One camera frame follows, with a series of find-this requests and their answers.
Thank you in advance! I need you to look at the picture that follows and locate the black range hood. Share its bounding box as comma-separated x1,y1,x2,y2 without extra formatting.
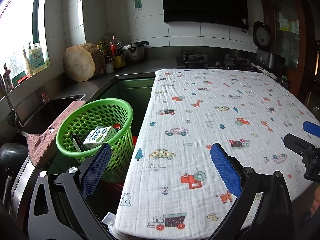
162,0,248,30

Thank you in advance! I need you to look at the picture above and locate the kitchen sink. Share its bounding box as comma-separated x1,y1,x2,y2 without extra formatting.
20,94,86,137

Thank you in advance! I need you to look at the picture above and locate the black cigarette box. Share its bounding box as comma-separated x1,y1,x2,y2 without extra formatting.
72,133,86,152

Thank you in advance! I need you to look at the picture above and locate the steel faucet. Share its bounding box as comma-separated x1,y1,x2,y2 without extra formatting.
0,75,23,129

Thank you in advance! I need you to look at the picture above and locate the green plastic trash basket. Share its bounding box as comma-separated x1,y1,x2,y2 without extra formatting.
56,98,134,183

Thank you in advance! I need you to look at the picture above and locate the steel pressure cooker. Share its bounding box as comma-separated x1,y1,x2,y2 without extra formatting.
123,41,149,62

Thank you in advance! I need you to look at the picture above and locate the green cabinet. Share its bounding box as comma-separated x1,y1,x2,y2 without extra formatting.
100,78,154,136

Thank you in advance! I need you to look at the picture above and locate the person's right hand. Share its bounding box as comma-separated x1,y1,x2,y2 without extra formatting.
310,187,320,215

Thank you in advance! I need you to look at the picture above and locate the white milk carton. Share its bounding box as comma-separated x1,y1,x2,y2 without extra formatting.
83,126,116,145

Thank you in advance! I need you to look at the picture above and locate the dark sauce bottle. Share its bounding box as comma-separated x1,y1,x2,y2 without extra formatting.
104,45,114,74

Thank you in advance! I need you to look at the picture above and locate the wooden shelf cabinet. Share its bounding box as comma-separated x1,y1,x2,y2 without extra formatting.
261,0,319,102

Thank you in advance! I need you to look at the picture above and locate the detergent jug on windowsill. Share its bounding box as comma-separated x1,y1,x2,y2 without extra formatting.
28,43,47,75

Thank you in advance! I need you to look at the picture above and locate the pink towel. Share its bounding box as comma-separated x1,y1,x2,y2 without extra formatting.
27,100,86,168

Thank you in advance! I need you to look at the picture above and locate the black rice cooker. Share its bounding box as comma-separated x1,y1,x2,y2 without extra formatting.
253,21,285,73

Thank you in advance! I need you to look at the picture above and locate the printed white tablecloth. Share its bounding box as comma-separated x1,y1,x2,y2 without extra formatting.
109,68,320,240

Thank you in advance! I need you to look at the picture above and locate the round wooden chopping block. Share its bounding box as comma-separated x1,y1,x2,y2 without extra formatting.
62,43,106,82

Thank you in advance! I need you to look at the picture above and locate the gas stove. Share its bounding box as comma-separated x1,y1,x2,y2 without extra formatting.
176,53,251,70

